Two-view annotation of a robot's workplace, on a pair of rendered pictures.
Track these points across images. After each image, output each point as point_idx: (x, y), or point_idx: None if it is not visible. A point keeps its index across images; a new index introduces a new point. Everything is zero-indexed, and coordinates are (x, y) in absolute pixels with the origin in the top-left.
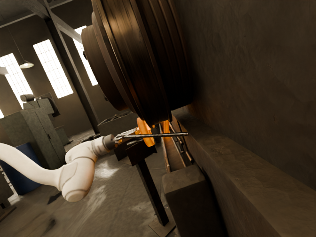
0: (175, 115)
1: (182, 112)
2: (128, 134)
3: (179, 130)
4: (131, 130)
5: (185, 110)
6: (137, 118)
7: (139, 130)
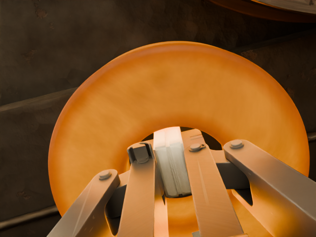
0: (264, 44)
1: (241, 47)
2: (291, 170)
3: (314, 80)
4: (81, 210)
5: (249, 39)
6: (152, 48)
7: (292, 102)
